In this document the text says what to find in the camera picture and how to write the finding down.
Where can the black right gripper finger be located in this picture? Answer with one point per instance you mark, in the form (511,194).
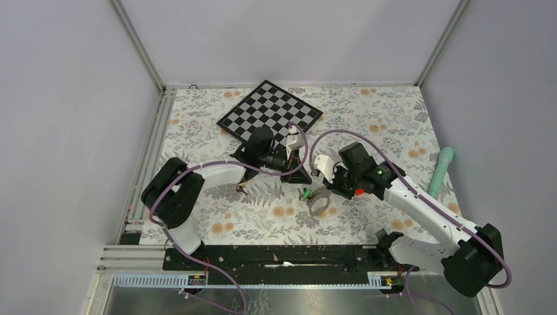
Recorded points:
(337,189)
(347,194)

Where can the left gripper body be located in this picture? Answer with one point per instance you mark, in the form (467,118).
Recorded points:
(276,161)

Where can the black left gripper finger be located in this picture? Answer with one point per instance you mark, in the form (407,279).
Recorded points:
(295,162)
(295,178)

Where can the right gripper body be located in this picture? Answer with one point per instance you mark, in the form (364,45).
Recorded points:
(344,179)

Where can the grey metal key holder plate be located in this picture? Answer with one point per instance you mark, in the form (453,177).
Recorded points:
(317,202)

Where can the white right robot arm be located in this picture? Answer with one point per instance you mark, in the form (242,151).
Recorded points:
(469,256)

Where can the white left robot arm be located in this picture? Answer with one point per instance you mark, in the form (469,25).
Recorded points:
(173,192)

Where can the green key tag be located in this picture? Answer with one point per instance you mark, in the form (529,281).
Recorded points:
(307,194)

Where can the black and silver chessboard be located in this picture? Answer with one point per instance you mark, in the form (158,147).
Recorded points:
(268,105)

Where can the floral table mat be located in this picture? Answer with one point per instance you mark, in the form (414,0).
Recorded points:
(393,119)

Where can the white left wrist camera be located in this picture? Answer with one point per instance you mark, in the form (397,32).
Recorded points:
(294,139)

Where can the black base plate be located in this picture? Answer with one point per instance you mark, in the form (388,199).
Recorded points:
(286,264)

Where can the mint green handle tool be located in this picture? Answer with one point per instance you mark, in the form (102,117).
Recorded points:
(445,157)

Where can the aluminium frame rails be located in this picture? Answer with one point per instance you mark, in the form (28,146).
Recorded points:
(141,259)

